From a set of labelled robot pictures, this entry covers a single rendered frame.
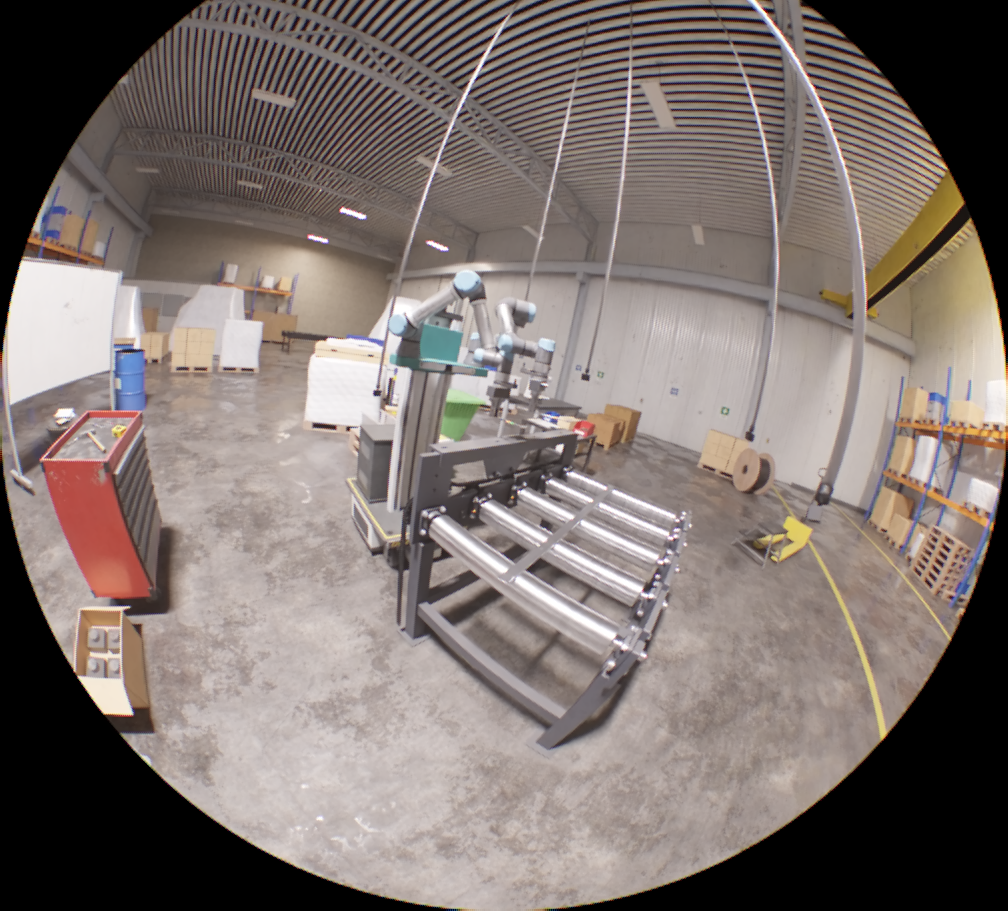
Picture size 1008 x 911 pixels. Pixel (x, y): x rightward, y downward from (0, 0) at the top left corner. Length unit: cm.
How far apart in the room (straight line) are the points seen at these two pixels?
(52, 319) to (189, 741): 365
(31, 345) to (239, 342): 620
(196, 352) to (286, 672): 784
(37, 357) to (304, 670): 373
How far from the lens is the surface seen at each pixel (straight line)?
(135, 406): 570
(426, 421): 216
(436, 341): 197
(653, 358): 1166
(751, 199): 1146
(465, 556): 113
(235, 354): 892
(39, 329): 420
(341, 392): 455
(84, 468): 178
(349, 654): 184
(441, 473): 123
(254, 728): 174
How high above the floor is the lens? 158
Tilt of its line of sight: 10 degrees down
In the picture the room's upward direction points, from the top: 13 degrees clockwise
